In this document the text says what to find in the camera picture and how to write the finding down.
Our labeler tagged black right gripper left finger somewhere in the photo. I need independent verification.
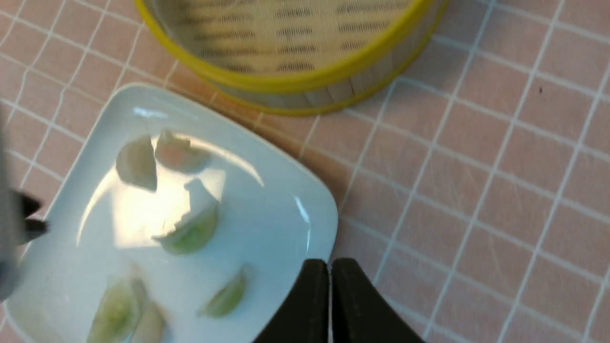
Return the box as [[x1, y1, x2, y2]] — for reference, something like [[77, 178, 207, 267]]
[[255, 259, 330, 343]]

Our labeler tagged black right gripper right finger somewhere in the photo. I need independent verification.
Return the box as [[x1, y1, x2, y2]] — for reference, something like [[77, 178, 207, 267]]
[[331, 258, 423, 343]]

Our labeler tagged small green dumpling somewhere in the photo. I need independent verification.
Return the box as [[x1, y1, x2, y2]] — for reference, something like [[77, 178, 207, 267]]
[[196, 264, 253, 318]]

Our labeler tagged green dumpling plate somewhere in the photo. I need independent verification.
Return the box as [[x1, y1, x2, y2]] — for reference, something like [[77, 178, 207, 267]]
[[151, 179, 219, 256]]

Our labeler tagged pale dumpling plate front edge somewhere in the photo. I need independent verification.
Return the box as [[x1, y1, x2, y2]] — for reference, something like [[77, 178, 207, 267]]
[[130, 302, 165, 343]]

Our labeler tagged green dumpling plate front edge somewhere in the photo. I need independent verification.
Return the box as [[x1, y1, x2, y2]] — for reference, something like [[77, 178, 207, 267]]
[[86, 276, 147, 343]]

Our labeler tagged pink dumpling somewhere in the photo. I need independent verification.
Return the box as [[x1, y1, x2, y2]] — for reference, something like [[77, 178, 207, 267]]
[[154, 130, 212, 174]]

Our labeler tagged pale grey dumpling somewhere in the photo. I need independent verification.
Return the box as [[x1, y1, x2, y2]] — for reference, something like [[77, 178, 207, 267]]
[[115, 135, 158, 192]]

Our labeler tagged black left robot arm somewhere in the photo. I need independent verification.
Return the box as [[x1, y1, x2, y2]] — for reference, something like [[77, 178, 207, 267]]
[[0, 137, 48, 302]]

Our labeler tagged white square plate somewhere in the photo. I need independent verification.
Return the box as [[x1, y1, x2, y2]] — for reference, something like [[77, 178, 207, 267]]
[[5, 84, 338, 343]]

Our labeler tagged pink grid tablecloth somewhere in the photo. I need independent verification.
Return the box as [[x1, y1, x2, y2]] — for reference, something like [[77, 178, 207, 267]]
[[1, 0, 610, 343]]

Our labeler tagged bamboo steamer basket yellow rim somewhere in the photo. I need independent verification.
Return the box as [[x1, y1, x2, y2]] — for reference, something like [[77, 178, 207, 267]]
[[135, 0, 448, 116]]

